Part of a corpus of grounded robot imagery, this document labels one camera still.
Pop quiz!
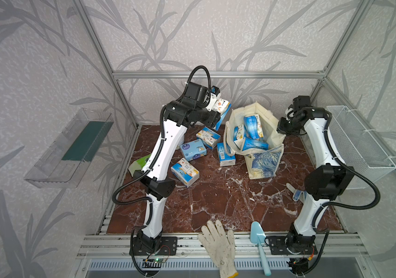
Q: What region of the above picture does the black corrugated cable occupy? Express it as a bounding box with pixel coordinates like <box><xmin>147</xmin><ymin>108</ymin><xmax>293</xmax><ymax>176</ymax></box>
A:
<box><xmin>112</xmin><ymin>65</ymin><xmax>212</xmax><ymax>277</ymax></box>
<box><xmin>310</xmin><ymin>109</ymin><xmax>381</xmax><ymax>233</ymax></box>

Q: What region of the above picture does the black corrugated left cable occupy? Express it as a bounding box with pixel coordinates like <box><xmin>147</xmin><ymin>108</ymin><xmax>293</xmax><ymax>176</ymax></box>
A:
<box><xmin>112</xmin><ymin>65</ymin><xmax>212</xmax><ymax>277</ymax></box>

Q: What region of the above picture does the orange blue tissue pack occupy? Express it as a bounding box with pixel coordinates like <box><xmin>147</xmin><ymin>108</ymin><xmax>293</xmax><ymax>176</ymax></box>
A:
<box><xmin>206</xmin><ymin>86</ymin><xmax>232</xmax><ymax>131</ymax></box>
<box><xmin>196</xmin><ymin>127</ymin><xmax>221</xmax><ymax>150</ymax></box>
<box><xmin>233</xmin><ymin>124</ymin><xmax>246</xmax><ymax>149</ymax></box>
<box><xmin>171</xmin><ymin>158</ymin><xmax>200</xmax><ymax>187</ymax></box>

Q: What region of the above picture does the black corrugated right cable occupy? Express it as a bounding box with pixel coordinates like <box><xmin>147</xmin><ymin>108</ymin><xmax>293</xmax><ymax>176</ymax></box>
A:
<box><xmin>310</xmin><ymin>109</ymin><xmax>381</xmax><ymax>233</ymax></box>

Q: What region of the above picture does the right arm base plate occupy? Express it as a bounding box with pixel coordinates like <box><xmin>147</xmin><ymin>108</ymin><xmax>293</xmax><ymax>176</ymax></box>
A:
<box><xmin>266</xmin><ymin>236</ymin><xmax>318</xmax><ymax>256</ymax></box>

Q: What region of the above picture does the canvas bag with blue painting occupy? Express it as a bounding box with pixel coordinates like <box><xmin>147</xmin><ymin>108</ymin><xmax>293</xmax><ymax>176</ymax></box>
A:
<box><xmin>223</xmin><ymin>103</ymin><xmax>286</xmax><ymax>180</ymax></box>

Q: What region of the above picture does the clear plastic wall shelf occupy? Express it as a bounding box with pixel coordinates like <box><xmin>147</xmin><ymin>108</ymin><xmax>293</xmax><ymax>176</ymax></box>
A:
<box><xmin>24</xmin><ymin>108</ymin><xmax>114</xmax><ymax>189</ymax></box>

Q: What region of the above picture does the green black work glove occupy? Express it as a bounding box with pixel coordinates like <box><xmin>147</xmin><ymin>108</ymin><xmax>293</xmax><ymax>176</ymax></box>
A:
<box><xmin>128</xmin><ymin>155</ymin><xmax>150</xmax><ymax>177</ymax></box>

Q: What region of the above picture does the blue tissue pack front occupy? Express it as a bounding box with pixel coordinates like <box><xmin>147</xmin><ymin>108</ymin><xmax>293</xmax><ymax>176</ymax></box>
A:
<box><xmin>242</xmin><ymin>137</ymin><xmax>269</xmax><ymax>151</ymax></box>

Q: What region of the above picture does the white wire basket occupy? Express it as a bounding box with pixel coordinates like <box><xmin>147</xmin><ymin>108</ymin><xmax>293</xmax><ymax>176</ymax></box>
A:
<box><xmin>326</xmin><ymin>105</ymin><xmax>396</xmax><ymax>183</ymax></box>

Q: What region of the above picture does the white cotton glove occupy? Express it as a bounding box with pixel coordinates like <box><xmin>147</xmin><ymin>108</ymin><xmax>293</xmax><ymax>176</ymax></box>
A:
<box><xmin>198</xmin><ymin>220</ymin><xmax>239</xmax><ymax>278</ymax></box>

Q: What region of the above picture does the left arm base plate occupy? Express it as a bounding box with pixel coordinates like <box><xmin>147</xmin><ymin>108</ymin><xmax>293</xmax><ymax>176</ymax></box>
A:
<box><xmin>130</xmin><ymin>234</ymin><xmax>178</xmax><ymax>256</ymax></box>

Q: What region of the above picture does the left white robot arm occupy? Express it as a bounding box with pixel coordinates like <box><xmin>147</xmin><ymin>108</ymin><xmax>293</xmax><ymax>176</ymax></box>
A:
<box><xmin>134</xmin><ymin>82</ymin><xmax>221</xmax><ymax>247</ymax></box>

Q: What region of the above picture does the blue white upright tissue pack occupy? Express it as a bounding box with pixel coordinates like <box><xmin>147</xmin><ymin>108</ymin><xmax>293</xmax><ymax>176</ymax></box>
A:
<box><xmin>217</xmin><ymin>142</ymin><xmax>236</xmax><ymax>167</ymax></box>

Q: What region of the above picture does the orange blue tissue pack back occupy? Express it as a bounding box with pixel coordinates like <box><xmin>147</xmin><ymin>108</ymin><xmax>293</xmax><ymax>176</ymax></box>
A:
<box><xmin>196</xmin><ymin>127</ymin><xmax>221</xmax><ymax>150</ymax></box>

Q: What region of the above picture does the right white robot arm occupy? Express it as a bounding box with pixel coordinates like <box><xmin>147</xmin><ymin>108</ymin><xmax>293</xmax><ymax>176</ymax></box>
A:
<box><xmin>277</xmin><ymin>96</ymin><xmax>353</xmax><ymax>243</ymax></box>

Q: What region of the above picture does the blue dotted white glove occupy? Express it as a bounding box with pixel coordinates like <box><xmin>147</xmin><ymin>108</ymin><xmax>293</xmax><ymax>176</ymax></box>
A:
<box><xmin>286</xmin><ymin>183</ymin><xmax>307</xmax><ymax>203</ymax></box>

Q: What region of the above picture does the teal plastic trowel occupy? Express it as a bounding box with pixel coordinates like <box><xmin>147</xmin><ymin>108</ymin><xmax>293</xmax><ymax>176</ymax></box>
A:
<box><xmin>250</xmin><ymin>221</ymin><xmax>271</xmax><ymax>276</ymax></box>

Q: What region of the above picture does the light blue Vinda tissue pack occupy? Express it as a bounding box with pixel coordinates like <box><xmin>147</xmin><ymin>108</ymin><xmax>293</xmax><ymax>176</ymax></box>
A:
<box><xmin>180</xmin><ymin>139</ymin><xmax>207</xmax><ymax>161</ymax></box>

